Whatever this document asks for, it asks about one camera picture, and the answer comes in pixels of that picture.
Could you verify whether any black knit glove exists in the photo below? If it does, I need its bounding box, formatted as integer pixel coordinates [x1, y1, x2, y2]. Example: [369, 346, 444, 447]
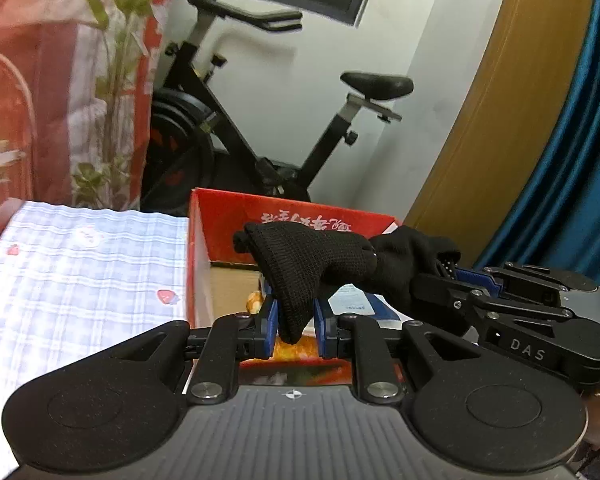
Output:
[233, 221, 460, 344]

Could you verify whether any white blue packet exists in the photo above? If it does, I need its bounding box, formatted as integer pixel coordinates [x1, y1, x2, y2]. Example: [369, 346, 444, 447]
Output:
[328, 284, 411, 330]

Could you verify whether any red strawberry cardboard box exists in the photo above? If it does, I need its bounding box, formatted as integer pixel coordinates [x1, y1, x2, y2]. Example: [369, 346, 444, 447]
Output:
[186, 188, 398, 386]

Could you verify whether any blue curtain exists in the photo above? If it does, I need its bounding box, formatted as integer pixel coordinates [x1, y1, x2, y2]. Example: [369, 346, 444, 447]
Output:
[475, 0, 600, 284]

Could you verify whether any blue checkered tablecloth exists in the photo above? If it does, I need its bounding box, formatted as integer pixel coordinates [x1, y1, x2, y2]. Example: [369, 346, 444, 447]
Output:
[0, 202, 188, 479]

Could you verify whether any black exercise bike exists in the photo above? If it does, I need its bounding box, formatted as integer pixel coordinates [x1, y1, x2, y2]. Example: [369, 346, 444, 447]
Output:
[139, 0, 415, 214]

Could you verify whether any yellow wooden door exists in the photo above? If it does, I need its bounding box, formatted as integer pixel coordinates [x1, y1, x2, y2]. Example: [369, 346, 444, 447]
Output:
[405, 0, 593, 266]

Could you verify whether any printed backdrop cloth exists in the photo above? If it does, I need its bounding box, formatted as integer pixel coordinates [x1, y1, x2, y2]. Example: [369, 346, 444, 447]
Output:
[0, 0, 171, 236]

